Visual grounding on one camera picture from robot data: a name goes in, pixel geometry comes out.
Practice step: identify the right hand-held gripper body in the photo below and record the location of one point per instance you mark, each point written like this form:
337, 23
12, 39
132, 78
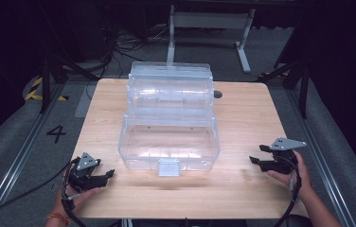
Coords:
285, 144

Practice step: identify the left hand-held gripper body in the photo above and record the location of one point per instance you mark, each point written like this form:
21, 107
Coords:
86, 162

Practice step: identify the clear plastic storage box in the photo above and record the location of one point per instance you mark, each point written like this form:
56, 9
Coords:
168, 138

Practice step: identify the person's right hand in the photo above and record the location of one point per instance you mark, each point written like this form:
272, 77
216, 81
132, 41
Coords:
304, 179

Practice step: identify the person's left hand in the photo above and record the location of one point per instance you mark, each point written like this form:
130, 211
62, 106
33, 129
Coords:
72, 201

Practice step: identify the black tripod stand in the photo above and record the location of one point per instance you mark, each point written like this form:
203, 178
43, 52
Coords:
302, 82
45, 82

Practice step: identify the dark round table grommet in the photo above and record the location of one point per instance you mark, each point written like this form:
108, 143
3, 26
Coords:
217, 94

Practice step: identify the metal floor rail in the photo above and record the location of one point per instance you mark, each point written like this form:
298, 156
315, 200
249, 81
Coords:
321, 151
24, 148

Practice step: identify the white metal stand frame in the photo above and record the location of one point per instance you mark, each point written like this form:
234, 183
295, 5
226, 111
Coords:
210, 20

